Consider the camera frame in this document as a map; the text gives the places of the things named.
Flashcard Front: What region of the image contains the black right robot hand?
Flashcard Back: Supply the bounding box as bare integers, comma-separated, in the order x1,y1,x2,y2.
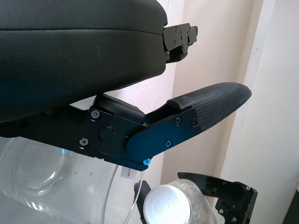
134,172,259,224

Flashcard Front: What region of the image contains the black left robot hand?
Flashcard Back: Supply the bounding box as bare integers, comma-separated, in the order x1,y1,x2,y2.
0,0,253,172

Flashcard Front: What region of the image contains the clear water bottle white cap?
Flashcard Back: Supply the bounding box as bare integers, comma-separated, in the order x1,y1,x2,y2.
143,178,217,224

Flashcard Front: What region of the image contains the clear plastic cup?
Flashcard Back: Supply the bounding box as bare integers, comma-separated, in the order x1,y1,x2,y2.
0,136,147,224

